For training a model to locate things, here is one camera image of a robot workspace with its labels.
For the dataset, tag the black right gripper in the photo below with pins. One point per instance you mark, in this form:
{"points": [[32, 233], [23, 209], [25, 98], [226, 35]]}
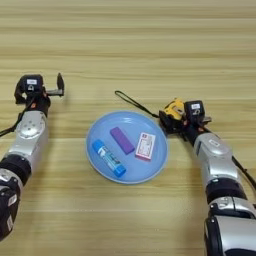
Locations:
{"points": [[191, 128]]}

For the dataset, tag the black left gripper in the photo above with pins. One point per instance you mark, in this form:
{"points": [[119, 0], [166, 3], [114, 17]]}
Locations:
{"points": [[40, 100]]}

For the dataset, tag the yellow black tape measure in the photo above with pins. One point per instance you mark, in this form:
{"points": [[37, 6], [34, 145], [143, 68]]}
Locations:
{"points": [[176, 108]]}

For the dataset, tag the pink white small card box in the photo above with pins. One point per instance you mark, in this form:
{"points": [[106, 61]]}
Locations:
{"points": [[145, 146]]}

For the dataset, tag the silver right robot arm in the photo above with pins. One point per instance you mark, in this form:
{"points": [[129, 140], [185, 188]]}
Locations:
{"points": [[220, 166]]}

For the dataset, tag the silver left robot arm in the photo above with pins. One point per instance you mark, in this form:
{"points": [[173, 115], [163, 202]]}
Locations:
{"points": [[28, 140]]}

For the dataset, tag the black box with white label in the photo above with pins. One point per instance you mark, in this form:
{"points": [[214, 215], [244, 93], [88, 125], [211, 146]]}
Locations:
{"points": [[194, 109], [31, 83]]}

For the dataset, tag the light blue round plate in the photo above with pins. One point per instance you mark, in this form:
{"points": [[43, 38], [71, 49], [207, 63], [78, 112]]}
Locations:
{"points": [[133, 170]]}

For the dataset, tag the blue glue stick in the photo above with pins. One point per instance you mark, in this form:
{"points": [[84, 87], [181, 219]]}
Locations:
{"points": [[108, 158]]}

